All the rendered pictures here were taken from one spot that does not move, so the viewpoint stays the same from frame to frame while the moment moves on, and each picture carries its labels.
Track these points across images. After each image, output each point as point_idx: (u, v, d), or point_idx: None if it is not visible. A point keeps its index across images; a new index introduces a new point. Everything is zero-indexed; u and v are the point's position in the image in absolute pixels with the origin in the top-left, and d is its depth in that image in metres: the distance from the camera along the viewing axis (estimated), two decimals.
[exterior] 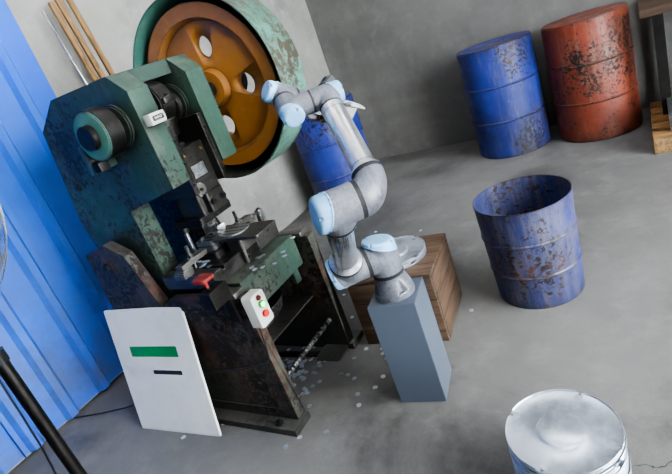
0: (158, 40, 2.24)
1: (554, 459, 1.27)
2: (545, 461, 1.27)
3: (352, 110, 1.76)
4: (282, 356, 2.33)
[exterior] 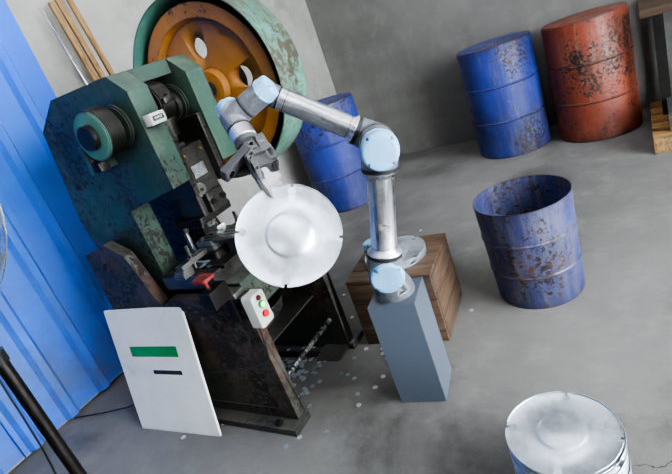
0: (228, 23, 2.04)
1: (252, 238, 1.36)
2: (247, 231, 1.36)
3: None
4: (282, 356, 2.33)
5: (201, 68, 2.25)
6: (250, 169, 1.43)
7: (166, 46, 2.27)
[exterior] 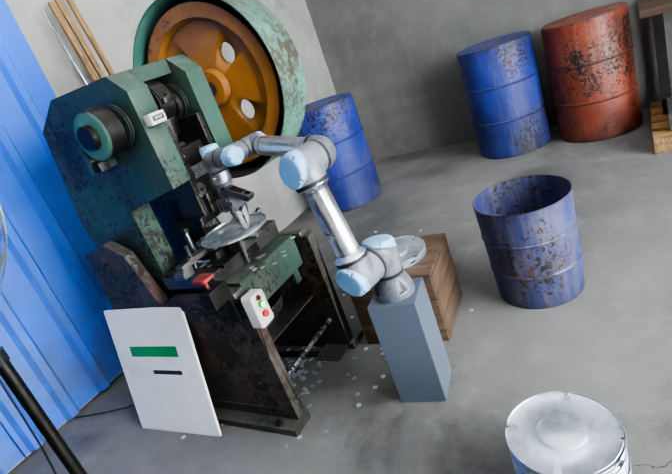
0: (185, 13, 2.11)
1: None
2: None
3: (237, 222, 2.04)
4: (282, 356, 2.33)
5: None
6: (238, 202, 2.02)
7: None
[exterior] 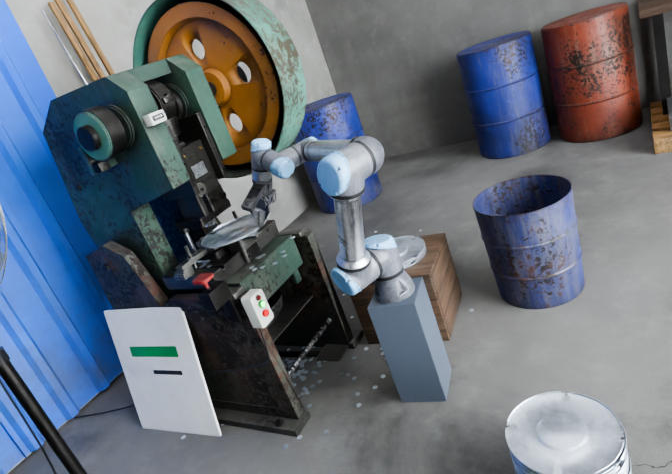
0: (268, 124, 2.18)
1: (245, 220, 2.19)
2: (250, 218, 2.19)
3: (258, 215, 2.02)
4: (282, 356, 2.33)
5: (226, 73, 2.20)
6: (257, 203, 1.95)
7: (232, 30, 2.08)
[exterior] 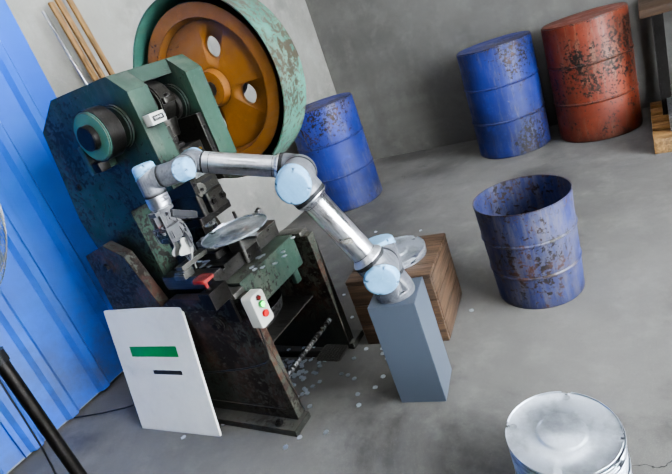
0: (166, 27, 2.19)
1: (215, 234, 2.14)
2: (216, 232, 2.17)
3: (186, 251, 1.73)
4: (282, 356, 2.33)
5: None
6: None
7: None
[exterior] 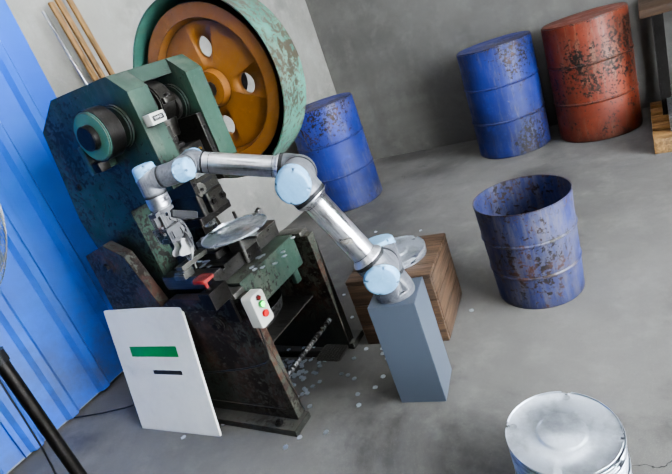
0: (158, 40, 2.24)
1: (222, 241, 2.02)
2: (217, 243, 2.02)
3: (187, 251, 1.73)
4: (282, 356, 2.33)
5: None
6: None
7: None
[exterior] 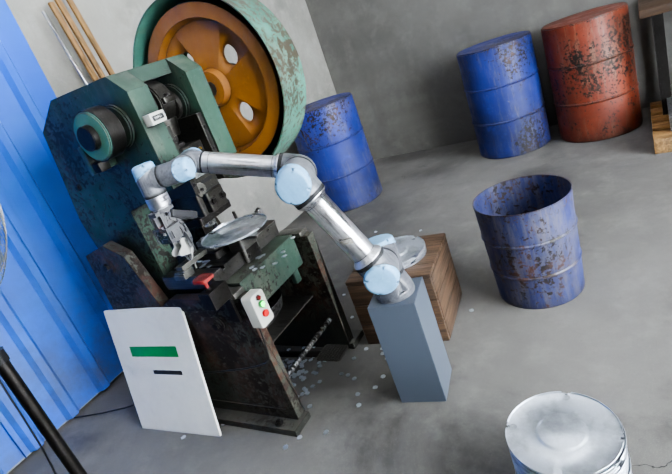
0: None
1: (254, 226, 2.06)
2: (253, 228, 2.04)
3: (186, 251, 1.73)
4: (282, 356, 2.33)
5: None
6: None
7: None
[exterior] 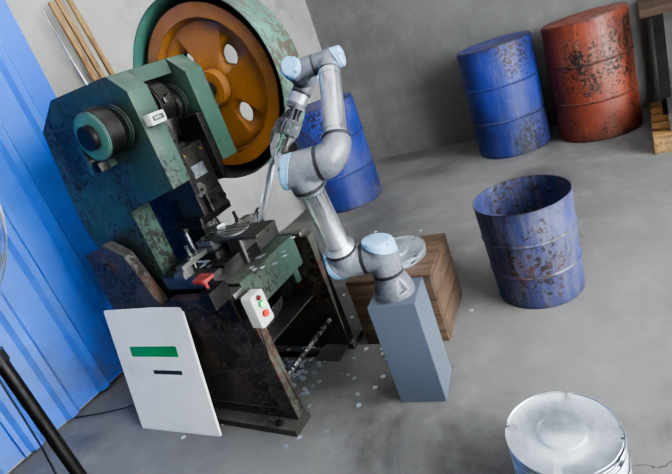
0: None
1: None
2: None
3: (284, 150, 1.91)
4: (282, 356, 2.33)
5: None
6: None
7: None
